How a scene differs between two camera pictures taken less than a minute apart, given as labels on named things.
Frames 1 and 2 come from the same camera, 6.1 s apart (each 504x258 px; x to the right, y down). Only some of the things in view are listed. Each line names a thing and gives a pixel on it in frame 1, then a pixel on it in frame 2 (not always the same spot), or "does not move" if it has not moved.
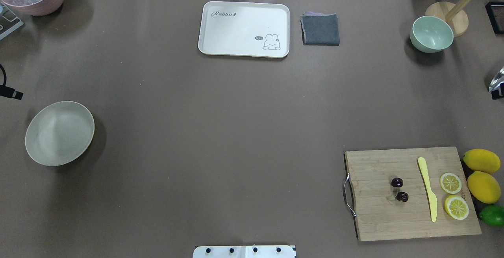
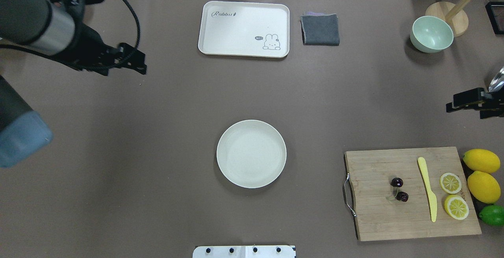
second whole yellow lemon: (484, 187) does not move
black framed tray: (495, 11) does not move
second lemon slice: (457, 207) does not move
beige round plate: (59, 133) → (251, 153)
